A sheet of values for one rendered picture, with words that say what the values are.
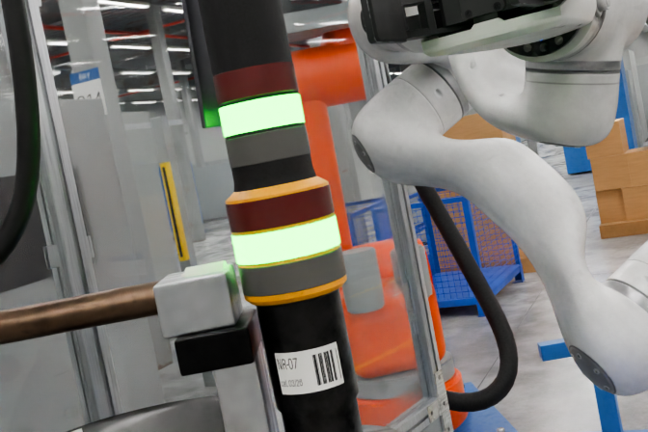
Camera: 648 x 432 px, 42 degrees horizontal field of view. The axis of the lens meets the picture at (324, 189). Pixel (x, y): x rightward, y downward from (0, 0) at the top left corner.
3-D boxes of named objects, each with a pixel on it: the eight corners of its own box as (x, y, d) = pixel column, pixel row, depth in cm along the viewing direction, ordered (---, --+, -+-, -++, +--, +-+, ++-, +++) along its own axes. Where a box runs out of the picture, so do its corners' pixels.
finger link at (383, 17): (429, 40, 56) (377, 41, 51) (389, 51, 58) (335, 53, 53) (419, -7, 56) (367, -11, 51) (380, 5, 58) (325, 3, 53)
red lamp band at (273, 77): (212, 104, 33) (206, 73, 33) (223, 108, 36) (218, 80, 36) (297, 88, 33) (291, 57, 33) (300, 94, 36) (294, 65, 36)
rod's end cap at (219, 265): (176, 272, 34) (226, 262, 34) (185, 264, 36) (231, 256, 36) (186, 320, 34) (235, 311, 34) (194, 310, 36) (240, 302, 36)
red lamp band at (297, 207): (224, 238, 32) (218, 207, 32) (236, 227, 37) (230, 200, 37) (335, 217, 32) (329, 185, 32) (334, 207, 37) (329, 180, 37)
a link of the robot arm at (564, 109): (382, 116, 94) (551, 155, 66) (385, -32, 91) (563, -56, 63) (452, 114, 97) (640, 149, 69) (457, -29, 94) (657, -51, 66)
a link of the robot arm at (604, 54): (496, 70, 68) (501, -49, 66) (553, 65, 78) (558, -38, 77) (601, 74, 63) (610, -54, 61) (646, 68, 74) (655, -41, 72)
